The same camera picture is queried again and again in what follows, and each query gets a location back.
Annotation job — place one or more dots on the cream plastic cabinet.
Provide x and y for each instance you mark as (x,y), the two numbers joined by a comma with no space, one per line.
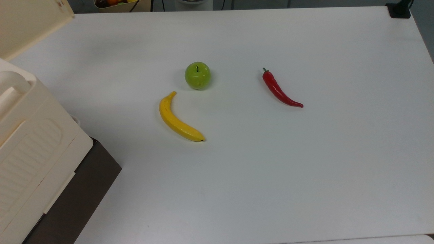
(30,142)

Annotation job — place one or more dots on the cream cabinet door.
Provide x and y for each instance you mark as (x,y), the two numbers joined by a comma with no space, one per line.
(27,23)

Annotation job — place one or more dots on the yellow toy banana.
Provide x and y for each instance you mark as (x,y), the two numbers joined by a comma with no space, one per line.
(174,122)

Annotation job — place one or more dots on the green toy apple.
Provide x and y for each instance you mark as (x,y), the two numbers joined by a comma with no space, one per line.
(197,75)

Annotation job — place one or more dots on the red toy chili pepper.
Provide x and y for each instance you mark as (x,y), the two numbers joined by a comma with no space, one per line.
(278,90)

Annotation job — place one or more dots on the dark brown drawer unit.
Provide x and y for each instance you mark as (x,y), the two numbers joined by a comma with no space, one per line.
(84,183)

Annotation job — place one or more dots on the fruit basket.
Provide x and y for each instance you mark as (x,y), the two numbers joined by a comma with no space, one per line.
(118,5)

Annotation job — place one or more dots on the black corner clamp mount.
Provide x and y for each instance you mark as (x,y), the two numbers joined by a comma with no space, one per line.
(400,10)

